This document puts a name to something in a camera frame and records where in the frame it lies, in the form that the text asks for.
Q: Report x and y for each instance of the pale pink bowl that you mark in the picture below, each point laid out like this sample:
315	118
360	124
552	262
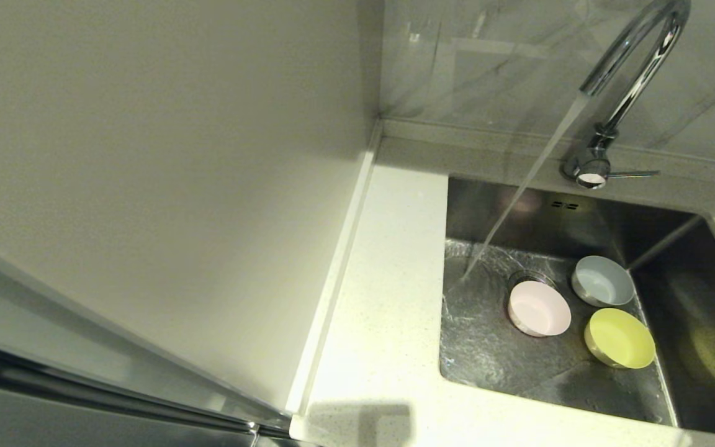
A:
539	308

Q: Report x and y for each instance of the small white bowl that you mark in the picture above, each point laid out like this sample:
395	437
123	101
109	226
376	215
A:
602	282

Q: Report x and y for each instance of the yellow-green bowl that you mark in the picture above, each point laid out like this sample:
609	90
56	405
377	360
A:
621	338

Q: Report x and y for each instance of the stainless steel sink basin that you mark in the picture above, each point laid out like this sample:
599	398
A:
506	360

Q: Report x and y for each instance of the white countertop edge strip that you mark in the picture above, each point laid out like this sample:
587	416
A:
334	279

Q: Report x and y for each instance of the round metal drain strainer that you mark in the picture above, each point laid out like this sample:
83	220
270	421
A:
526	276

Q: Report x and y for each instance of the white cabinet side panel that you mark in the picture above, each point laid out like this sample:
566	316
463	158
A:
146	155

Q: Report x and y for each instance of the chrome gooseneck faucet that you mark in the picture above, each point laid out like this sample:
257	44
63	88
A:
590	164

